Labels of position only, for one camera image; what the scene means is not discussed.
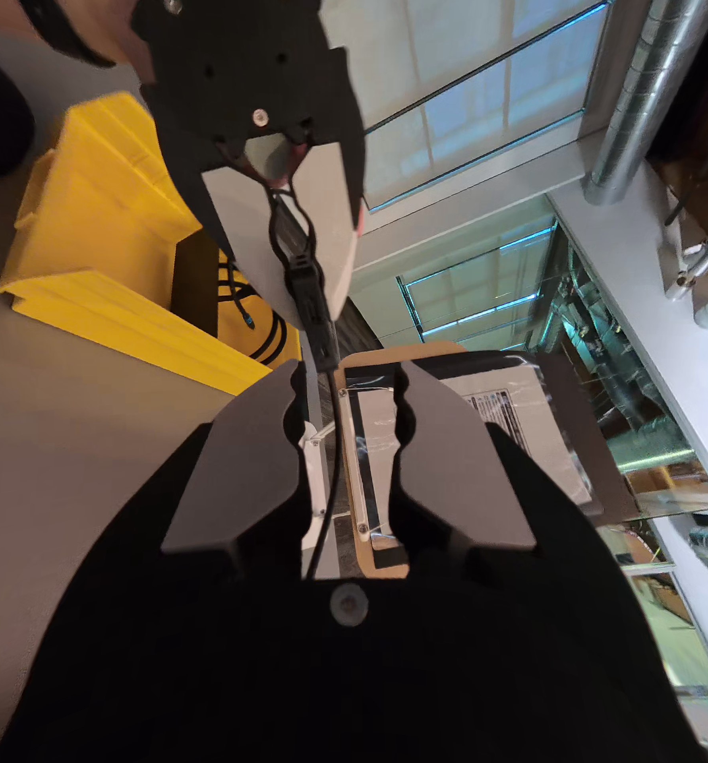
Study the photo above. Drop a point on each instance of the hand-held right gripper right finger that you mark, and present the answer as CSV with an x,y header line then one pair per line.
x,y
467,471

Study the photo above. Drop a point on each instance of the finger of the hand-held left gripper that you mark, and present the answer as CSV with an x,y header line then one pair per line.
x,y
333,226
241,226

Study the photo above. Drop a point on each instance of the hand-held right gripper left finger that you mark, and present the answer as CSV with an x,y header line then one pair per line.
x,y
241,471

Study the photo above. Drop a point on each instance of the black adapter box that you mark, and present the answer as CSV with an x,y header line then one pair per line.
x,y
312,304

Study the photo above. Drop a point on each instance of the person's left hand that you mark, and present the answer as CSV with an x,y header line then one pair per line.
x,y
115,33

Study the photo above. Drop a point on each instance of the black-framed monitor with plastic film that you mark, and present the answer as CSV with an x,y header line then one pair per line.
x,y
509,417

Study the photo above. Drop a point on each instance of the black bin divider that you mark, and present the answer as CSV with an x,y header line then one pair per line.
x,y
196,286

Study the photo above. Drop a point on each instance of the window with roller blind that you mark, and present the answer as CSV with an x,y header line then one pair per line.
x,y
467,286
479,89

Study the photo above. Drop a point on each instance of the yellow storage bin with divider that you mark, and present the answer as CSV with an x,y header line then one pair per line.
x,y
92,196

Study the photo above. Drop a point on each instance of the glass partition pane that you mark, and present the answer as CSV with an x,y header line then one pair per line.
x,y
628,393

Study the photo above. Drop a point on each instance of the metal rod fitting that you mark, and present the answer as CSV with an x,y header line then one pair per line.
x,y
702,259

